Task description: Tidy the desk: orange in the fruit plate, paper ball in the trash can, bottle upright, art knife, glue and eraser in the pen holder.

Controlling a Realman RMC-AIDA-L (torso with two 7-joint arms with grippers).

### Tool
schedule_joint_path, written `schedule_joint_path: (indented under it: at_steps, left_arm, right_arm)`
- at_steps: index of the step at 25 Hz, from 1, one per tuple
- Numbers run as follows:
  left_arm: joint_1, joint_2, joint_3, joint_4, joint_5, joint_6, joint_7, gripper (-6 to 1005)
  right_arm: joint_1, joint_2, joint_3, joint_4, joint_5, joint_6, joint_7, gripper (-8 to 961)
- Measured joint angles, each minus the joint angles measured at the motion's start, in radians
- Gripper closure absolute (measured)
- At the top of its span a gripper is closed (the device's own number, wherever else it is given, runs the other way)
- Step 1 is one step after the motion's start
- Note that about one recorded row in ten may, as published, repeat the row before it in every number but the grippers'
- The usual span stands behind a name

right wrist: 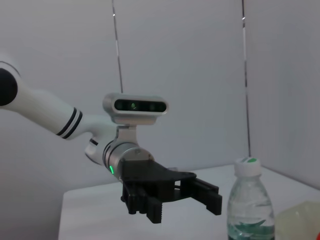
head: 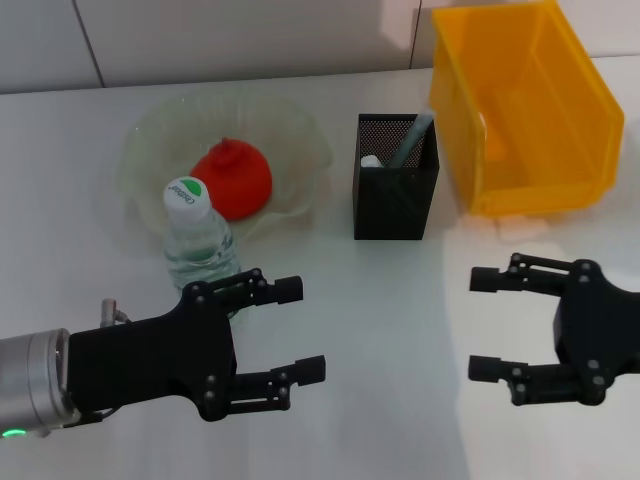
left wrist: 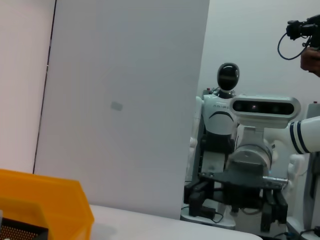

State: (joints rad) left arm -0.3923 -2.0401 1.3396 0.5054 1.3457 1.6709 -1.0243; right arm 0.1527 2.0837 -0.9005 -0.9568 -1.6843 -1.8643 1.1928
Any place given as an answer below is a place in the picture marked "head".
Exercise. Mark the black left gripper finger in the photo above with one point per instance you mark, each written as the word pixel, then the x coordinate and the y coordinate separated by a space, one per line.
pixel 310 369

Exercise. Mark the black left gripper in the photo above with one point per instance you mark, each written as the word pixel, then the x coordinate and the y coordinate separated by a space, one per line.
pixel 150 357

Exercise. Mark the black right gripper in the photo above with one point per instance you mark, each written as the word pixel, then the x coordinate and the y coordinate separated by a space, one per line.
pixel 600 330

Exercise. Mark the clear water bottle green label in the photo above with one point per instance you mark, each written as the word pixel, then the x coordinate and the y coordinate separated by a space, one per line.
pixel 190 235

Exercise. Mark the orange fruit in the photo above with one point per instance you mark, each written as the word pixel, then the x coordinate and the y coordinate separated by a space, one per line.
pixel 235 185

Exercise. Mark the green pen white cap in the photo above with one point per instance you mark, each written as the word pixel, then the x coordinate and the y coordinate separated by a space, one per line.
pixel 370 161

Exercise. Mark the grey pen clear cap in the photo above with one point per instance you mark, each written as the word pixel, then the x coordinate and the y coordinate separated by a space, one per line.
pixel 410 140

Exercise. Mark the black mesh pen holder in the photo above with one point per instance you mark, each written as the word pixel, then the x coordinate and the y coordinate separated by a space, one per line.
pixel 395 205

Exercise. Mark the clear green glass fruit plate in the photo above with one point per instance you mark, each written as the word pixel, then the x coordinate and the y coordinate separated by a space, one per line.
pixel 295 145

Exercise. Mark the yellow plastic bin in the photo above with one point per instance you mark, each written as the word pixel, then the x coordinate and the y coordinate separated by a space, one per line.
pixel 525 90

